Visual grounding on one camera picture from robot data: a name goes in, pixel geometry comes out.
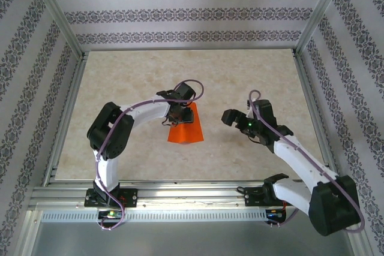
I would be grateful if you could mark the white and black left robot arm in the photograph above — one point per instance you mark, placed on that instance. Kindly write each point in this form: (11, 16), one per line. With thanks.
(144, 115)

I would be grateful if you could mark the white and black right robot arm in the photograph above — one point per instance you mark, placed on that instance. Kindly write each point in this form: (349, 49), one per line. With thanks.
(300, 161)

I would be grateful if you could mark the small controller board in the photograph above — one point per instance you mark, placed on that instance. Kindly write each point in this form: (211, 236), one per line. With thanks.
(274, 215)
(111, 214)

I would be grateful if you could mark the grey metal panel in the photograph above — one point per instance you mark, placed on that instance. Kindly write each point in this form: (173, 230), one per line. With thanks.
(192, 239)

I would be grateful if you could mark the aluminium side rail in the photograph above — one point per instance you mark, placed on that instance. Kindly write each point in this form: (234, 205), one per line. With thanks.
(66, 118)
(315, 118)

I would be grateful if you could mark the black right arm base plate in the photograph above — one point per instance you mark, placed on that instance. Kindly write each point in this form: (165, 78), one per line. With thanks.
(253, 199)

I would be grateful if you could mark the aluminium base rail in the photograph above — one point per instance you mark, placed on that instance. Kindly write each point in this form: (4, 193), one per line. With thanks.
(195, 194)

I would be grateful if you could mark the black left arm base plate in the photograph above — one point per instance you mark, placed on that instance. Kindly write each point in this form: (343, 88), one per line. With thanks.
(130, 197)

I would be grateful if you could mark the aluminium frame post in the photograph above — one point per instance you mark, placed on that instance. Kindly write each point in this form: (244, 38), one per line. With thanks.
(323, 7)
(55, 10)

